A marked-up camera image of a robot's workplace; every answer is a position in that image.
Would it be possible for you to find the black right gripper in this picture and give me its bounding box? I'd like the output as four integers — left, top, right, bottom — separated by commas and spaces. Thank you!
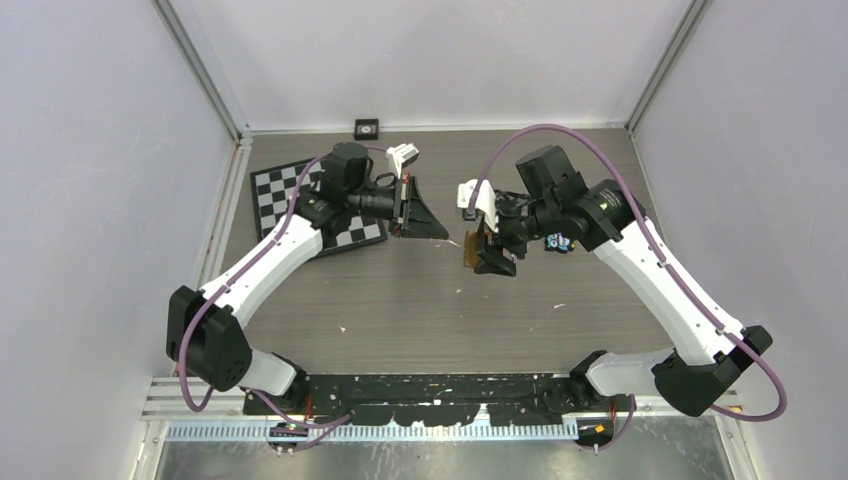
474, 195, 558, 276

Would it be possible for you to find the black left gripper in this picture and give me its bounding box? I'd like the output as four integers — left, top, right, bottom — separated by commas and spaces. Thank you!
348, 173, 448, 241

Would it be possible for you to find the brass padlock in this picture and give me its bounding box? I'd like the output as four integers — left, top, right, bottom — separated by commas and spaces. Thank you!
463, 230, 481, 269

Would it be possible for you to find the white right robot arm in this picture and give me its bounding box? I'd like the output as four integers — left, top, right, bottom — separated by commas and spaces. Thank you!
457, 146, 773, 417

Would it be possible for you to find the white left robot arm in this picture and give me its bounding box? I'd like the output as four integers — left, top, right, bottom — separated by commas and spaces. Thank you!
166, 142, 449, 414

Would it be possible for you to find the small black square box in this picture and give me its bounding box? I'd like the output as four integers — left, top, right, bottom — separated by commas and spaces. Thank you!
353, 119, 380, 141

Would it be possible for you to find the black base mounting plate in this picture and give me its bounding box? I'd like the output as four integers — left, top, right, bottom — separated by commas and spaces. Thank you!
243, 373, 631, 427

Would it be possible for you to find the black white chessboard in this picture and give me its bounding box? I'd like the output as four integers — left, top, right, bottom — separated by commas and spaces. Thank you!
250, 159, 388, 258

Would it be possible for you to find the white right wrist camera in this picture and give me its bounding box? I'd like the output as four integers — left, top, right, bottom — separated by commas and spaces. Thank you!
456, 179, 499, 233

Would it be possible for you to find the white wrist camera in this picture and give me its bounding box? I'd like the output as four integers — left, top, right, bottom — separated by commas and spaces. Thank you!
385, 143, 420, 179
456, 179, 499, 233

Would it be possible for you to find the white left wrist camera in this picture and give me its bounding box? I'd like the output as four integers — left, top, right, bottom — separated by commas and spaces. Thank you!
385, 143, 420, 179

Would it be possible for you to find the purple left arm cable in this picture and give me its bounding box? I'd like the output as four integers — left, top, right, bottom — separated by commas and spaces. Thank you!
177, 145, 399, 453

